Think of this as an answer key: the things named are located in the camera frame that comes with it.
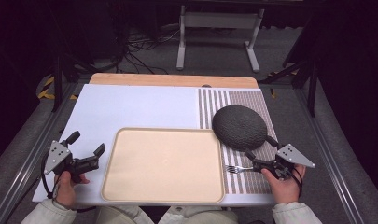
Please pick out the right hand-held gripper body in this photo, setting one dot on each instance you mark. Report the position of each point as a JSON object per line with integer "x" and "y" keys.
{"x": 291, "y": 154}

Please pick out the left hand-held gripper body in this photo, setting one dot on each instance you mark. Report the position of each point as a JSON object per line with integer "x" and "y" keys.
{"x": 56, "y": 155}

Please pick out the silver metal fork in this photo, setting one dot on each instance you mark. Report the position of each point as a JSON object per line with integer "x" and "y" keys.
{"x": 238, "y": 169}

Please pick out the person's right hand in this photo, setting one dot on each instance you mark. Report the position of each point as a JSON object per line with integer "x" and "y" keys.
{"x": 284, "y": 186}

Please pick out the person's left hand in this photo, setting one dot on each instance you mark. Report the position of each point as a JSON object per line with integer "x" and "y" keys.
{"x": 65, "y": 188}

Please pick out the black round textured plate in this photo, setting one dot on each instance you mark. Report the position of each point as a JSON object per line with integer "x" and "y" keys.
{"x": 239, "y": 127}

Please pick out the striped woven placemat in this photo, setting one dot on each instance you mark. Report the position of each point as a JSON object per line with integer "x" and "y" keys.
{"x": 255, "y": 102}

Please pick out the yellow black floor tape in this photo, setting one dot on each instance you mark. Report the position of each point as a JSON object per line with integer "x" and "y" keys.
{"x": 46, "y": 90}

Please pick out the white board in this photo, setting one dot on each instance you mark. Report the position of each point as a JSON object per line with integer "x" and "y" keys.
{"x": 130, "y": 105}

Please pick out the black tripod stand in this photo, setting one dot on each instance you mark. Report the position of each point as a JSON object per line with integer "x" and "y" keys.
{"x": 57, "y": 84}
{"x": 312, "y": 87}

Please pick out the beige rectangular tray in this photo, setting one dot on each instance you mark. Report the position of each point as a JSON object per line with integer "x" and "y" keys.
{"x": 163, "y": 165}

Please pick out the person's legs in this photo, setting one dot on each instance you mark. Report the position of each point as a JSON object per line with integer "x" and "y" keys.
{"x": 196, "y": 216}

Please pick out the white metal stand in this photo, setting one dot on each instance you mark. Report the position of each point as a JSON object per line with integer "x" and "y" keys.
{"x": 219, "y": 20}

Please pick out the grey metal rail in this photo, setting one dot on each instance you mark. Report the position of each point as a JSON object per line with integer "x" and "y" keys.
{"x": 329, "y": 155}
{"x": 25, "y": 168}

